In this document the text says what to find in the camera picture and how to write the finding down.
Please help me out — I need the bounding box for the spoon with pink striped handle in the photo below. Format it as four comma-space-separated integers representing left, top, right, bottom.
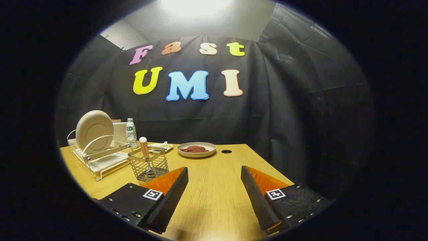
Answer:
139, 137, 152, 171

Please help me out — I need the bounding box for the beige round plate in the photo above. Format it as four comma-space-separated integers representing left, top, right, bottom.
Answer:
76, 110, 114, 155

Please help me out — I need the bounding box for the metal wire basket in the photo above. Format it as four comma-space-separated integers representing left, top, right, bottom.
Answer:
128, 146, 169, 182

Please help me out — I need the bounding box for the white bottle with green label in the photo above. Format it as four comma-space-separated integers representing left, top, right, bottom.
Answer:
126, 118, 138, 149

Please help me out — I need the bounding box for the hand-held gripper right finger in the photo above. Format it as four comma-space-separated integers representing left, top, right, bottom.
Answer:
241, 165, 326, 235

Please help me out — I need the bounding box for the white divided dish of beans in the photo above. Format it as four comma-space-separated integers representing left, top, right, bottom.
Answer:
147, 142, 174, 154

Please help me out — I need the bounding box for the beige dish with meat patties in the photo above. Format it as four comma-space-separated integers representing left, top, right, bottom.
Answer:
177, 142, 217, 158

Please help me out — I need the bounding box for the white toaster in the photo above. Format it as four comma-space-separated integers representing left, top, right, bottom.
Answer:
112, 122, 129, 143

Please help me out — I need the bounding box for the white wire dish rack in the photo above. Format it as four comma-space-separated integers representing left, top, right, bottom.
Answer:
67, 129, 132, 181

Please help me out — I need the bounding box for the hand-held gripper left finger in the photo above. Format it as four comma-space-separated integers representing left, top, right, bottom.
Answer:
97, 166, 189, 234

